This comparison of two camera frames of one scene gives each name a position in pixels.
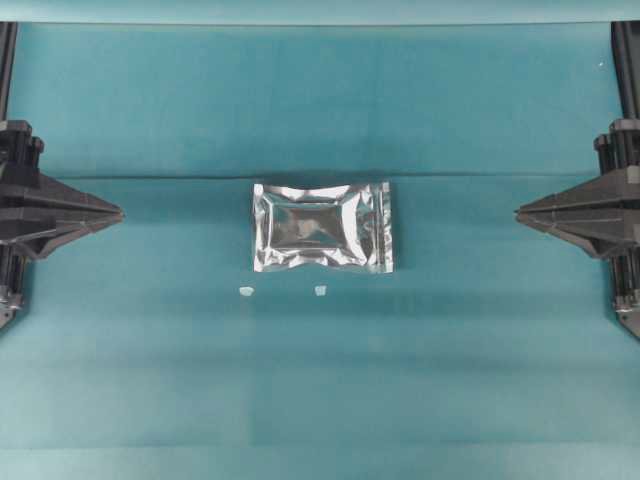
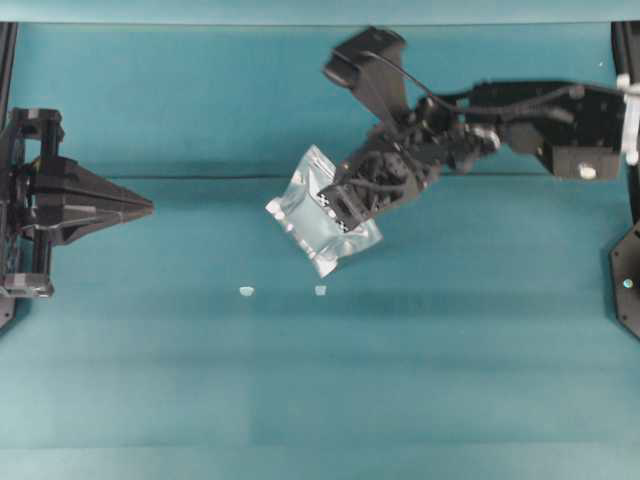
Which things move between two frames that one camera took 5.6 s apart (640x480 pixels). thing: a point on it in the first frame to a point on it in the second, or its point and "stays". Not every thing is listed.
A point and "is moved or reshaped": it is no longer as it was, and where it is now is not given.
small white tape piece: (246, 291) stays
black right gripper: (604, 214) to (381, 175)
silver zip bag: (338, 227) is moved or reshaped
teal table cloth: (149, 348) stays
